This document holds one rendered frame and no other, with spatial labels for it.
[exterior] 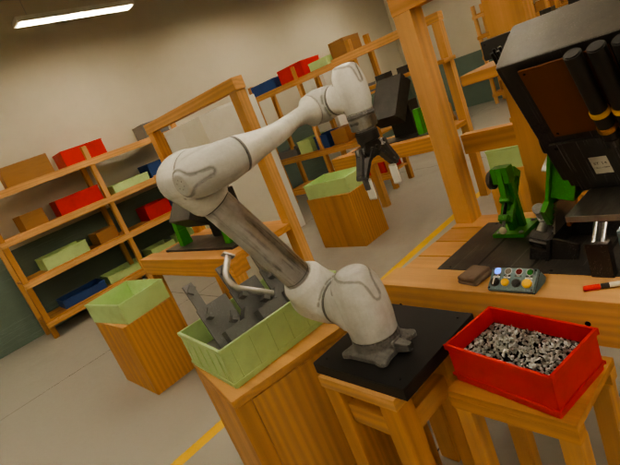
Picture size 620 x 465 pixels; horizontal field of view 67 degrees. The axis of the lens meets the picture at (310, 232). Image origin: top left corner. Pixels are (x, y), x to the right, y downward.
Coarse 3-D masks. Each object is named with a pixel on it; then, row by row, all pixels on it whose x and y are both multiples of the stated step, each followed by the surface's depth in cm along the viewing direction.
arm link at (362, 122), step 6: (372, 108) 146; (354, 114) 146; (360, 114) 144; (366, 114) 145; (372, 114) 146; (348, 120) 148; (354, 120) 146; (360, 120) 145; (366, 120) 145; (372, 120) 146; (354, 126) 147; (360, 126) 146; (366, 126) 145; (372, 126) 148; (354, 132) 148; (360, 132) 148
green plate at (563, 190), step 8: (552, 168) 143; (552, 176) 145; (560, 176) 143; (552, 184) 146; (560, 184) 144; (568, 184) 142; (552, 192) 147; (560, 192) 145; (568, 192) 143; (576, 192) 143; (544, 200) 148; (552, 200) 150
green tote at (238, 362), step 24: (240, 312) 220; (288, 312) 189; (192, 336) 206; (240, 336) 176; (264, 336) 182; (288, 336) 189; (192, 360) 207; (216, 360) 178; (240, 360) 176; (264, 360) 182; (240, 384) 176
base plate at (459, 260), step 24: (480, 240) 191; (504, 240) 183; (528, 240) 175; (576, 240) 162; (456, 264) 179; (480, 264) 172; (504, 264) 165; (528, 264) 159; (552, 264) 153; (576, 264) 148
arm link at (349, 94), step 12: (336, 72) 143; (348, 72) 141; (360, 72) 143; (336, 84) 143; (348, 84) 141; (360, 84) 142; (336, 96) 145; (348, 96) 143; (360, 96) 142; (336, 108) 148; (348, 108) 145; (360, 108) 144
